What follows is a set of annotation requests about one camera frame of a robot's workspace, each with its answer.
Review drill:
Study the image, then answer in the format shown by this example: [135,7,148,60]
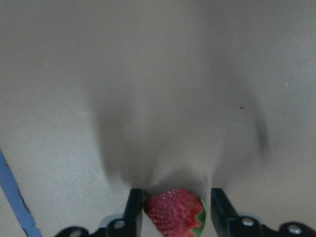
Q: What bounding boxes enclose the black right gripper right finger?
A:
[210,188,238,237]

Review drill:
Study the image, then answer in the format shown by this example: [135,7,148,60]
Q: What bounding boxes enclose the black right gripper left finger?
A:
[123,188,143,237]

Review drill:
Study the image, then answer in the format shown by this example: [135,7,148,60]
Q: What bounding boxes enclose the red strawberry sideways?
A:
[143,189,206,237]

